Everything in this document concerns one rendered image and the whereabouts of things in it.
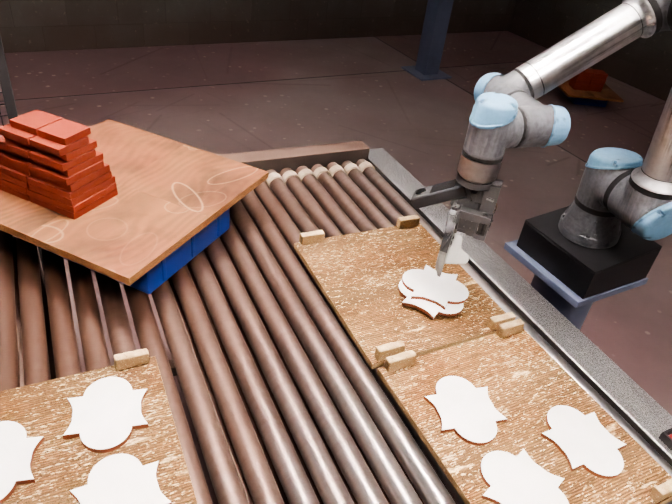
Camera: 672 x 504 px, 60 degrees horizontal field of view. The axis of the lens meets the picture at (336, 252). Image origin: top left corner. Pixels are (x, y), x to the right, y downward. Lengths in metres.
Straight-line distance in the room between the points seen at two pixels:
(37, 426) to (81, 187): 0.49
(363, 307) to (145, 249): 0.45
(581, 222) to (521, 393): 0.57
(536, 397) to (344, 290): 0.44
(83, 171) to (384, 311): 0.67
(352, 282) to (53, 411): 0.63
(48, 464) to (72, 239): 0.44
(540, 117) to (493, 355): 0.46
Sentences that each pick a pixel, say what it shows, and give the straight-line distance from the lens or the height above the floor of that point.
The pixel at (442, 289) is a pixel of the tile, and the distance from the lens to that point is 1.29.
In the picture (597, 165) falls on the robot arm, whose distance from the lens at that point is 1.53.
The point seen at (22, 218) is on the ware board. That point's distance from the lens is 1.34.
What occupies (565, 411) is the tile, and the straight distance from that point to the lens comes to 1.16.
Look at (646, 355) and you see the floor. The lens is 2.99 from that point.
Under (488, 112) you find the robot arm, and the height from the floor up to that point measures 1.38.
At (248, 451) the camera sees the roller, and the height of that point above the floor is 0.92.
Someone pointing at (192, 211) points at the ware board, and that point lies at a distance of 1.31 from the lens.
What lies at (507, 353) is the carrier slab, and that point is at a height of 0.94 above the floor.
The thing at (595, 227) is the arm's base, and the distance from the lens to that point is 1.59.
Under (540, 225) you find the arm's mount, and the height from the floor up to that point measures 0.96.
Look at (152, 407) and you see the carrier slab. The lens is 1.05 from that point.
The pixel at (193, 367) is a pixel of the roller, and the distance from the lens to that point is 1.12.
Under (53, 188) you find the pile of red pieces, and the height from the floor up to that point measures 1.10.
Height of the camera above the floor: 1.74
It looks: 36 degrees down
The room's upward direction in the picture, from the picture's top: 8 degrees clockwise
